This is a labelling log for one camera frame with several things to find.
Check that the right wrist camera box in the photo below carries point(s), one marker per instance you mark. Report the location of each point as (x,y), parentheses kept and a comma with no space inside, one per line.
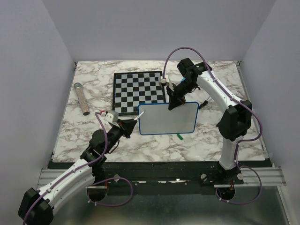
(166,81)

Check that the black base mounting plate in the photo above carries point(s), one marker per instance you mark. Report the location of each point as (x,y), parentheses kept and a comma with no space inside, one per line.
(164,178)

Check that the glitter filled clear tube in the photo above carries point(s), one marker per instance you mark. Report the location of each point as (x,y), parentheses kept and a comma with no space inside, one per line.
(81,98)

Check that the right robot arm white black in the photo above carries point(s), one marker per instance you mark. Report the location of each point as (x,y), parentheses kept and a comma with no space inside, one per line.
(236,119)

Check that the black white chessboard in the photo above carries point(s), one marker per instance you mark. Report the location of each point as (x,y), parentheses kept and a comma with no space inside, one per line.
(131,89)

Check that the blue framed whiteboard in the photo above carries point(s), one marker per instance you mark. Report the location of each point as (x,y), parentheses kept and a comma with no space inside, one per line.
(158,120)

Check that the aluminium rail frame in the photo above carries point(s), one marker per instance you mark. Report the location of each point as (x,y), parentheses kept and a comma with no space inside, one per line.
(252,177)

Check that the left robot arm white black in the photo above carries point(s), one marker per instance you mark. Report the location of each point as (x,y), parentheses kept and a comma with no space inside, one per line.
(39,206)

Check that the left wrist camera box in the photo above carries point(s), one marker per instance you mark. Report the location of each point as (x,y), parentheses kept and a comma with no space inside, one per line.
(111,116)

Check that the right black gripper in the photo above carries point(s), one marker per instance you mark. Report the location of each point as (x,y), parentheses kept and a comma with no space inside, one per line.
(175,100)

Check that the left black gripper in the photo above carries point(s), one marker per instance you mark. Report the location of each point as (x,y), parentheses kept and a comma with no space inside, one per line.
(128,125)

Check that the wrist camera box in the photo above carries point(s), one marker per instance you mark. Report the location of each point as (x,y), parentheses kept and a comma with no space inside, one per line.
(166,81)
(111,116)

